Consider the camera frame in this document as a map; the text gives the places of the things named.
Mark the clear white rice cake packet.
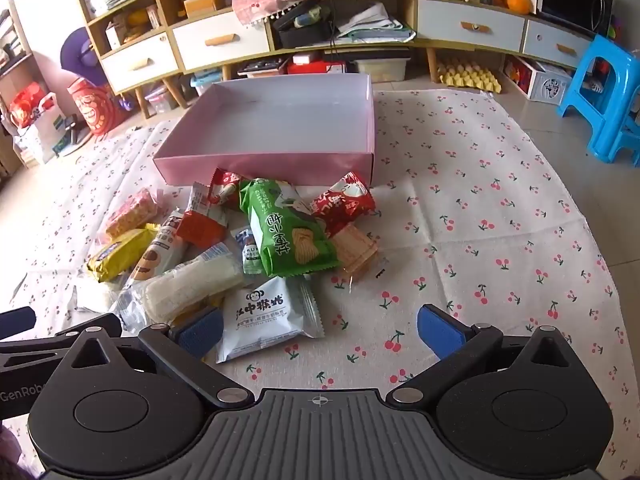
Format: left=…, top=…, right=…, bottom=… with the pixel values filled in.
left=117, top=242, right=246, bottom=331

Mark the small cardboard box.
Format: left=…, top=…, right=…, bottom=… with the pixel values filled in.
left=184, top=0, right=224, bottom=17

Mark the black keyboard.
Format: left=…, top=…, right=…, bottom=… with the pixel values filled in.
left=239, top=59, right=287, bottom=77

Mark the clear tan biscuit packet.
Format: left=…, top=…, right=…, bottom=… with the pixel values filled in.
left=327, top=222, right=381, bottom=281

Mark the clear plastic storage bin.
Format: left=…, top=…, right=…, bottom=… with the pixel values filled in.
left=352, top=57, right=411, bottom=83

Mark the white drawer wooden handle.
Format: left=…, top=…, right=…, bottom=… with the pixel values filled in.
left=101, top=34, right=179, bottom=94
left=172, top=11, right=271, bottom=72

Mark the small blue chocolate packet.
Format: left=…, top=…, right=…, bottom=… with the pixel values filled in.
left=230, top=227, right=263, bottom=276

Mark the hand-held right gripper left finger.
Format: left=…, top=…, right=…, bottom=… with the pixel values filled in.
left=60, top=306, right=254, bottom=409

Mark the cherry print cloth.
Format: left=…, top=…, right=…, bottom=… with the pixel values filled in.
left=0, top=87, right=636, bottom=461

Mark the flat red box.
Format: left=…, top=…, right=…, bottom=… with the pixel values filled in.
left=287, top=60, right=348, bottom=77

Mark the red plastic bag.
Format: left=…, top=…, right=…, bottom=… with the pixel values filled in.
left=10, top=82, right=56, bottom=128

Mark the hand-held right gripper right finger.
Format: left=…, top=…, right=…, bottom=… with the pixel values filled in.
left=386, top=304, right=583, bottom=406

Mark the orange white snack packet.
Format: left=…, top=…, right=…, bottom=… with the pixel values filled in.
left=176, top=182, right=228, bottom=250

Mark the black storage tray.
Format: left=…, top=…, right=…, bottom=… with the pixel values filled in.
left=275, top=0, right=342, bottom=49

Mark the clear pink cracker packet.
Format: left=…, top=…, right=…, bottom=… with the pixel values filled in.
left=102, top=187, right=161, bottom=241

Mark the green chip packet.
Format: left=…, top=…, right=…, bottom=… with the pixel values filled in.
left=239, top=177, right=342, bottom=278

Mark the purple clothing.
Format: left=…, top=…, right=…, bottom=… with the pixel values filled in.
left=0, top=422, right=32, bottom=480

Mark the blue plastic stool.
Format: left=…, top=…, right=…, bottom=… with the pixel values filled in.
left=557, top=35, right=640, bottom=163
left=619, top=110, right=640, bottom=168

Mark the red cartoon face bag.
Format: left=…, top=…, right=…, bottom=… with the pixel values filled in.
left=67, top=77, right=131, bottom=136

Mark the blue plastic container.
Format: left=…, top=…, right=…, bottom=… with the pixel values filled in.
left=190, top=72, right=223, bottom=99

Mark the black cable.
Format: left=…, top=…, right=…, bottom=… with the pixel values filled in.
left=305, top=0, right=342, bottom=58

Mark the white printed storage box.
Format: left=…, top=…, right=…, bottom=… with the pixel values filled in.
left=527, top=62, right=573, bottom=106

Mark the yellow snack packet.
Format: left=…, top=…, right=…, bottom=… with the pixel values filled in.
left=86, top=225, right=161, bottom=283

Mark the purple hat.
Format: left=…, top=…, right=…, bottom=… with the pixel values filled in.
left=60, top=27, right=108, bottom=78

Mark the grey monkey print packet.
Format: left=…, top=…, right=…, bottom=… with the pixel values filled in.
left=216, top=276, right=325, bottom=365

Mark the long silver biscuit packet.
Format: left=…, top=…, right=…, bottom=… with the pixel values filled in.
left=120, top=210, right=190, bottom=291

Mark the red toy box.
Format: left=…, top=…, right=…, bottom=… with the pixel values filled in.
left=505, top=55, right=538, bottom=96

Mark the white shopping bag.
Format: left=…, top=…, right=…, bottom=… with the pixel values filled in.
left=22, top=105, right=76, bottom=163

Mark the red snack packet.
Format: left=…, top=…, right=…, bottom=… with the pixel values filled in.
left=207, top=167, right=251, bottom=211
left=310, top=171, right=377, bottom=238

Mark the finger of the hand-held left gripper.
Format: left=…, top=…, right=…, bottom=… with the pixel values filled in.
left=0, top=307, right=38, bottom=339
left=0, top=313, right=123, bottom=373

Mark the yellow egg tray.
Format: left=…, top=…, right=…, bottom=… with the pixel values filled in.
left=437, top=57, right=503, bottom=94

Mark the pile of loose papers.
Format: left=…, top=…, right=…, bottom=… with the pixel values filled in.
left=337, top=2, right=417, bottom=44

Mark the pink cardboard box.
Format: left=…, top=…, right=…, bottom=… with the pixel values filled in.
left=152, top=74, right=376, bottom=188

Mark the small clear plastic container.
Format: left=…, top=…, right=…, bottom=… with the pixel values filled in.
left=145, top=85, right=179, bottom=116

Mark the light blue drawer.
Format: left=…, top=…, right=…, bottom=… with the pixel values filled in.
left=415, top=0, right=527, bottom=54
left=522, top=20, right=596, bottom=69

